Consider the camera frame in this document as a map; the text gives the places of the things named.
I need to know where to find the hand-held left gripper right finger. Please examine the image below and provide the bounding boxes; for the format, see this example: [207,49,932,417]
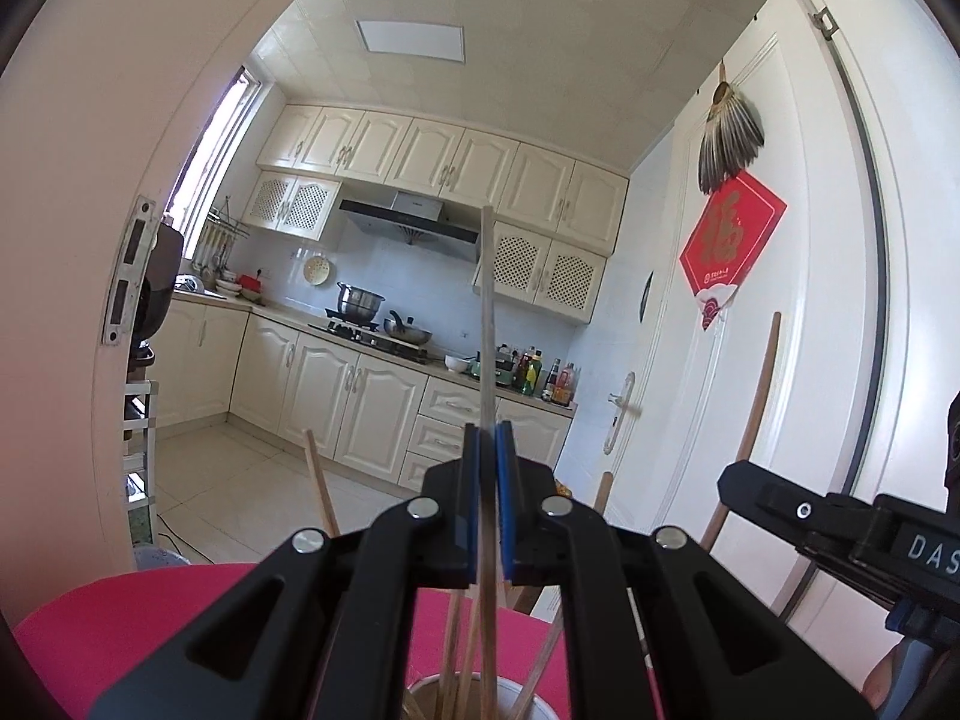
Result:
[495,420,878,720]

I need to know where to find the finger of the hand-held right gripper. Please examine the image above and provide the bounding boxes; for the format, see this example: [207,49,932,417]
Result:
[718,463,878,563]

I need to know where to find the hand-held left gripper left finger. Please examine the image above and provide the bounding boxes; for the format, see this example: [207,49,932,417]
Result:
[105,424,481,720]

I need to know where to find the thin wooden chopstick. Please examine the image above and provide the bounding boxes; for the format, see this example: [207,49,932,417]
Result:
[697,311,782,552]

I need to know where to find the bunch of wooden chopsticks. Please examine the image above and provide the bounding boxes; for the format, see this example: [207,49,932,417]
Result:
[304,431,616,720]

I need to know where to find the pink cup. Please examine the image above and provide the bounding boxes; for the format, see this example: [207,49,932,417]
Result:
[401,675,557,720]

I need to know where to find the person's right hand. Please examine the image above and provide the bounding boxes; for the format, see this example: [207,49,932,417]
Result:
[862,641,905,713]

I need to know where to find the row of condiment bottles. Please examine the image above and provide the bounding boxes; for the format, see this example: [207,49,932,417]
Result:
[499,345,582,407]

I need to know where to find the green electric cooker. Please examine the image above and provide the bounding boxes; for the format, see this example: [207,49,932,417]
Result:
[471,356,518,389]

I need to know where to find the cream lower kitchen cabinets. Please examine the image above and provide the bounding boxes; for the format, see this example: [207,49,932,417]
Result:
[154,292,575,496]

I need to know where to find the cream kitchen cabinets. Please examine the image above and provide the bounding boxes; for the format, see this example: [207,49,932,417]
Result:
[154,292,575,496]
[256,103,629,256]

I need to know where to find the dark wok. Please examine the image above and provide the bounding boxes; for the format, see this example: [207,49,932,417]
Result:
[384,310,434,344]

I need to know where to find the white panel door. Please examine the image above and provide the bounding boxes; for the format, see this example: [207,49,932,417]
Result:
[551,30,897,631]

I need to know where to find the gas stove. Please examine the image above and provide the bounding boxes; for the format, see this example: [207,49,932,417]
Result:
[309,319,430,361]

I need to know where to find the steel stock pot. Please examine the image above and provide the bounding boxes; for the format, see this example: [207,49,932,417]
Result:
[335,281,386,318]

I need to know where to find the red diamond door poster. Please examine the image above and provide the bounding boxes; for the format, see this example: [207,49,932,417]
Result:
[679,169,788,332]

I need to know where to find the range hood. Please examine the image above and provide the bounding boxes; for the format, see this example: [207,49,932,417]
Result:
[339,191,481,247]

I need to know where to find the metal shelf rack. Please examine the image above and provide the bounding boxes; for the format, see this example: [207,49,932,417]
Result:
[124,379,160,548]

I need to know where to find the cream upper kitchen cabinets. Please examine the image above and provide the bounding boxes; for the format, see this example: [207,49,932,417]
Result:
[256,103,629,256]

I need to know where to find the hanging utensil rack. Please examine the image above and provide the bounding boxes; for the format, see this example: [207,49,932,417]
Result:
[196,199,248,282]

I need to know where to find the feather fan on door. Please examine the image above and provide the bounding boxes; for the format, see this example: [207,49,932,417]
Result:
[697,60,766,196]

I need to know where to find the pink round tablecloth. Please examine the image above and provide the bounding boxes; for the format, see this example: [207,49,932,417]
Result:
[13,562,665,720]

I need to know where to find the metal door lock plate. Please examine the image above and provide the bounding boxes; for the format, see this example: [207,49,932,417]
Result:
[101,195,157,348]

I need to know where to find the kitchen window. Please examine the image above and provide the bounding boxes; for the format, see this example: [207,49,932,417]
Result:
[169,67,263,256]

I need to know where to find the ceiling light panel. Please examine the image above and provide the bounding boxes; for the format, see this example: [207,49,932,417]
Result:
[356,17,466,65]

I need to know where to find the silver door handle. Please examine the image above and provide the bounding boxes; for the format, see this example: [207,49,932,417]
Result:
[606,371,644,455]

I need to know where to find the lattice door wall cabinet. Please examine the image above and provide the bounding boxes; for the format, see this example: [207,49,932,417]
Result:
[474,221,607,325]
[241,171,342,241]

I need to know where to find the black floor cable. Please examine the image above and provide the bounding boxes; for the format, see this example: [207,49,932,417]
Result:
[154,517,218,563]

